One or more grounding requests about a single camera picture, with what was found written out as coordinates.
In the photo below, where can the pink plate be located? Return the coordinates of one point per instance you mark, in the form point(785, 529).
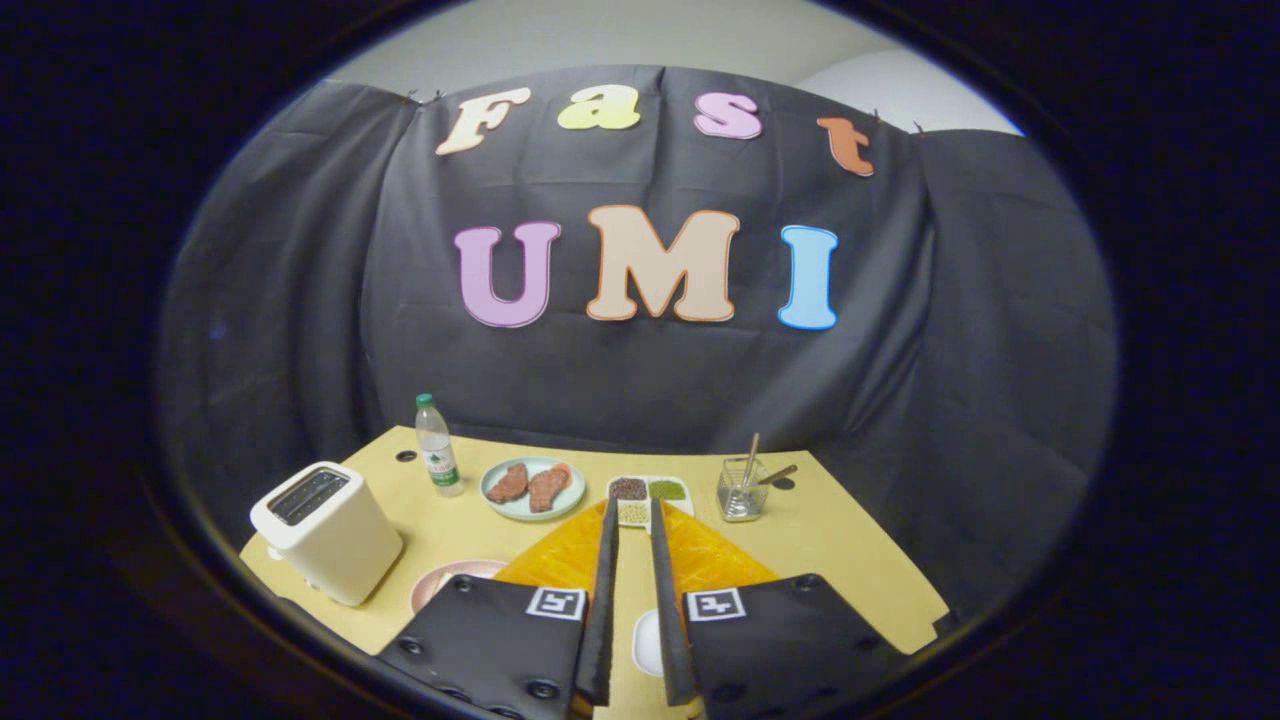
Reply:
point(430, 590)

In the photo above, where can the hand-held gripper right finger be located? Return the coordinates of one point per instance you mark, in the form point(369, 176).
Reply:
point(668, 600)

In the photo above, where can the light blue plate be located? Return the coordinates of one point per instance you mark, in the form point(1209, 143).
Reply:
point(530, 512)

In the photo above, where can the white toaster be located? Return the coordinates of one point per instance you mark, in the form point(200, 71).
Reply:
point(340, 550)

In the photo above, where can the dark wooden utensil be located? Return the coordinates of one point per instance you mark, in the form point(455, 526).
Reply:
point(782, 473)

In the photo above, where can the black backdrop cloth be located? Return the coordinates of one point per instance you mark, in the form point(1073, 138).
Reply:
point(700, 390)

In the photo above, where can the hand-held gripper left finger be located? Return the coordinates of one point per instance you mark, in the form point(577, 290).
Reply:
point(605, 600)

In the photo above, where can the clear utensil holder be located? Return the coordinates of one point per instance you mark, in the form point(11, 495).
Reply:
point(742, 500)

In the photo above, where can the clear plastic water bottle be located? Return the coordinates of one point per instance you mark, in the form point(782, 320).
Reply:
point(437, 455)

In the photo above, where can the light wooden utensil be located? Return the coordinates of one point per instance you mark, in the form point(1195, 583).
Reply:
point(752, 450)

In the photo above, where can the white divided grain dish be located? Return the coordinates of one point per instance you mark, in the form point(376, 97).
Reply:
point(665, 490)

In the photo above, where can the brown meat piece orange edge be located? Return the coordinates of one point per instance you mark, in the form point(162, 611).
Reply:
point(548, 490)

